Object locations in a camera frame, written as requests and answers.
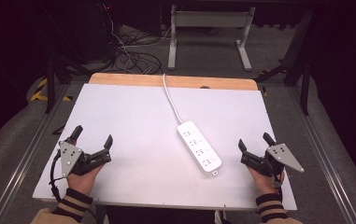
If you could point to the person's left hand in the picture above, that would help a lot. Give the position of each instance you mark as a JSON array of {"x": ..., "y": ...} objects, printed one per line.
[{"x": 82, "y": 181}]

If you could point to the white power strip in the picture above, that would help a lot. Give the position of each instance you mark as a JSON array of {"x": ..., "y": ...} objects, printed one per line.
[{"x": 199, "y": 147}]

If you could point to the black tripod stand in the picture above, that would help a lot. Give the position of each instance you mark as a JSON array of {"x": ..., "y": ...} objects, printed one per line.
[{"x": 60, "y": 67}]

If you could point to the person's right hand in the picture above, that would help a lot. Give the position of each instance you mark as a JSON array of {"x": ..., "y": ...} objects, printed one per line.
[{"x": 265, "y": 182}]

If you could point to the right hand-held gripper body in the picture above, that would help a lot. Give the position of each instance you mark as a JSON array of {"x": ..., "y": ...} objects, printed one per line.
[{"x": 275, "y": 158}]

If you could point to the white board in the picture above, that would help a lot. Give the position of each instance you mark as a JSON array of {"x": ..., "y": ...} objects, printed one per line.
[{"x": 135, "y": 124}]

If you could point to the person's dark lap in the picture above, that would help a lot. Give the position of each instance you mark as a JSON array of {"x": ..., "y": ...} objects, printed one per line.
[{"x": 160, "y": 215}]

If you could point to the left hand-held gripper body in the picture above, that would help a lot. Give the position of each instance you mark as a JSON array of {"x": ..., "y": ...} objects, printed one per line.
[{"x": 73, "y": 157}]

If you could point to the wooden table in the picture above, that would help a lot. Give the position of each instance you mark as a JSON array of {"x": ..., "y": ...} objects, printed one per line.
[{"x": 153, "y": 80}]

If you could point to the yellow black hazard tape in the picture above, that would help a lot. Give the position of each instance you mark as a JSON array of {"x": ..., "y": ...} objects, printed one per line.
[{"x": 41, "y": 91}]

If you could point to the black metal stand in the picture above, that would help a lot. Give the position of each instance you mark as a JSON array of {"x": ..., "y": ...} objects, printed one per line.
[{"x": 297, "y": 62}]

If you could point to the white metal stand frame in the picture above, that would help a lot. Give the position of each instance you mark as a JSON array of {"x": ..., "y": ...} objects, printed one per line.
[{"x": 208, "y": 34}]

